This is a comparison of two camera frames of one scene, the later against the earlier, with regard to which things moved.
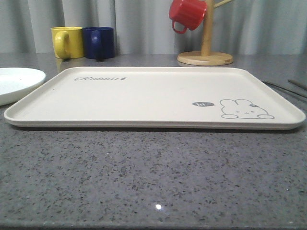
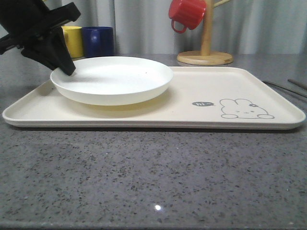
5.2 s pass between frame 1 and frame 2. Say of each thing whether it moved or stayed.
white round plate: moved
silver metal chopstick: stayed
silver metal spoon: stayed
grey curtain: stayed
